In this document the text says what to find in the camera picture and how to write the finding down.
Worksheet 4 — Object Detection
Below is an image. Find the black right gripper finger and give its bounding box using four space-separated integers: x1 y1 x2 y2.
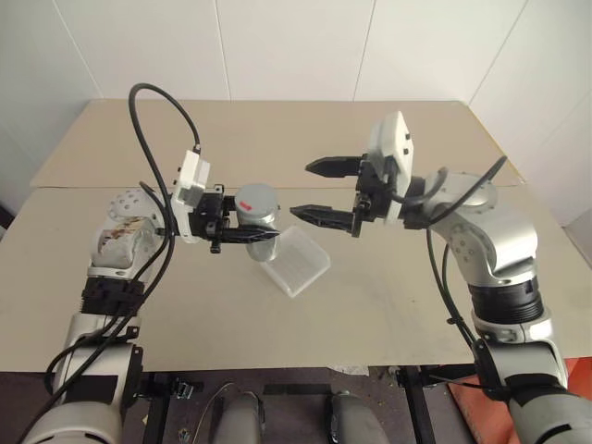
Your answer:
288 203 364 240
304 154 367 180

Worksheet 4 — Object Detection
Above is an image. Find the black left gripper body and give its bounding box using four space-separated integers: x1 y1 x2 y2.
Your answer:
191 183 238 256

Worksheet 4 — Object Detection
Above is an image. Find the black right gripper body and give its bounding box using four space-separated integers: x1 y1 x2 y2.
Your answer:
352 154 402 228

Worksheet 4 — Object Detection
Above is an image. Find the silver jar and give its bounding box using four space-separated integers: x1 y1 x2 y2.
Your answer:
243 225 282 265

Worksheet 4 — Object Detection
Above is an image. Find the grey jar lid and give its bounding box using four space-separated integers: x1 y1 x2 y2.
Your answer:
230 182 284 232

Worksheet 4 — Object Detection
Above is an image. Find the clear plastic box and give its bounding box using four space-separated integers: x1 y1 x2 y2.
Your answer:
264 224 333 299

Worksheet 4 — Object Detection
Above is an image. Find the white crumpled tape scrap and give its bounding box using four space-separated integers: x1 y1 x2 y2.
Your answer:
329 363 372 377

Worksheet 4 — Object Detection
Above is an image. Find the grey rounded shape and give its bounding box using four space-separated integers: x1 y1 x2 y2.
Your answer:
216 390 265 444
327 390 390 444

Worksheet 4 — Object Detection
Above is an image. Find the orange object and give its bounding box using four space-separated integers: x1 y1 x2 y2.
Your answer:
444 355 592 438

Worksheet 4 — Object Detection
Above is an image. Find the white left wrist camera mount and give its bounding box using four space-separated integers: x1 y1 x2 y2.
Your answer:
169 148 213 245

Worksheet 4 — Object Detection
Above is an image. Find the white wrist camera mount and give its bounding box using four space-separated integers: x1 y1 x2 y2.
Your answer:
364 110 415 228
169 148 213 245

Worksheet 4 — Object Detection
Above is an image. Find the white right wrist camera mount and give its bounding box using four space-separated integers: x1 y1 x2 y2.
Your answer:
364 110 415 228

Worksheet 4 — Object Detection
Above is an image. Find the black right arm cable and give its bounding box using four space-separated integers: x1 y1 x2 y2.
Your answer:
390 155 510 400

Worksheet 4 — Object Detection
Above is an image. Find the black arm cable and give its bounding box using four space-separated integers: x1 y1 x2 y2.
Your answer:
390 155 510 400
44 82 204 404

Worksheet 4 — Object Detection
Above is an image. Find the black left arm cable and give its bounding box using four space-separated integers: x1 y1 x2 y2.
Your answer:
44 82 204 404

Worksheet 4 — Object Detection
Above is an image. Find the black table frame leg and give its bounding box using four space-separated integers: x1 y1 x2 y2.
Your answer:
137 369 171 444
396 364 437 444

